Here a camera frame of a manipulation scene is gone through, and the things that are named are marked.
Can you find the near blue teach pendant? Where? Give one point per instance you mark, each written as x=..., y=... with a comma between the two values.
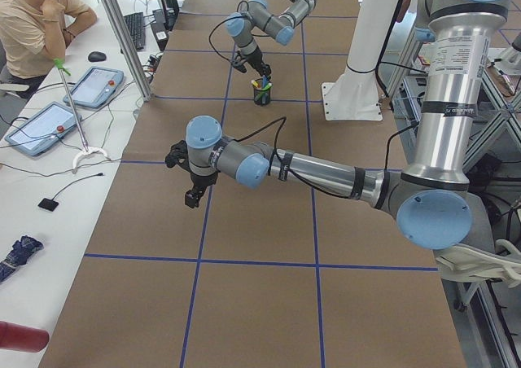
x=43, y=130

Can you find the black keyboard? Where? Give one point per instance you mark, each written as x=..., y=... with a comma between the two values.
x=135, y=23

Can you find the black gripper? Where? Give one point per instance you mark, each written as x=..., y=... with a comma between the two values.
x=202, y=179
x=257, y=59

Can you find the black mesh pen cup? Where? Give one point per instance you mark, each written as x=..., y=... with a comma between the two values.
x=261, y=98

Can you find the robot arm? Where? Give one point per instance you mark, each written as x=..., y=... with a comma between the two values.
x=281, y=28
x=428, y=197

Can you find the folded blue umbrella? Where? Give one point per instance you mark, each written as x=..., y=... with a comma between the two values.
x=21, y=250

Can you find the reacher grabber stick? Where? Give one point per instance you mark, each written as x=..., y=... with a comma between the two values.
x=86, y=150

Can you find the grey aluminium frame post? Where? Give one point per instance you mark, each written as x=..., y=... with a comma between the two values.
x=116, y=20

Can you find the black computer mouse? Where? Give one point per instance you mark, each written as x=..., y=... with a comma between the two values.
x=96, y=56

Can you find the red bottle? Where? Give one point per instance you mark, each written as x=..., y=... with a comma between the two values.
x=20, y=338

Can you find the blue teach pendant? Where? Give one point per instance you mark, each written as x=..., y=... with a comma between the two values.
x=43, y=130
x=96, y=86

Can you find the seated person beige shirt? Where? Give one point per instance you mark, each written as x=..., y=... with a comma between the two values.
x=36, y=32

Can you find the far blue teach pendant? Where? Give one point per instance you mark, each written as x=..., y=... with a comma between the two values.
x=96, y=86

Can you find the small black square pad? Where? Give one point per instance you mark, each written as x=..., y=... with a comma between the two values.
x=48, y=204

